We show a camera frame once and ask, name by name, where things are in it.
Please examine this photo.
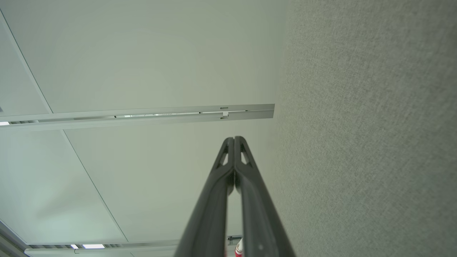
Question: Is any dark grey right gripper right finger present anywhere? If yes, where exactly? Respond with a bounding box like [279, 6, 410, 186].
[234, 136, 296, 257]

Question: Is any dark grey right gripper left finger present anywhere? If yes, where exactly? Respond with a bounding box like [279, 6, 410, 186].
[174, 137, 235, 257]

